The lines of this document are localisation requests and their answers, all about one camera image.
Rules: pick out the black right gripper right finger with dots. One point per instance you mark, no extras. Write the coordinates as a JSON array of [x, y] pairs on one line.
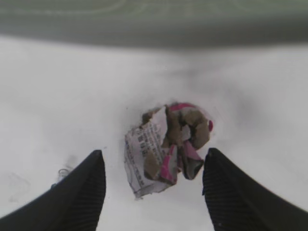
[[236, 202]]

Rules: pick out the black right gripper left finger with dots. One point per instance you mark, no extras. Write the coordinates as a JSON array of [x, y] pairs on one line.
[[73, 204]]

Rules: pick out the paper ball pink print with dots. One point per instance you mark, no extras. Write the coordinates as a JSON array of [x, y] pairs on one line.
[[165, 144]]

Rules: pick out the white pen blue clip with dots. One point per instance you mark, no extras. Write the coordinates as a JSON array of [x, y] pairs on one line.
[[62, 173]]

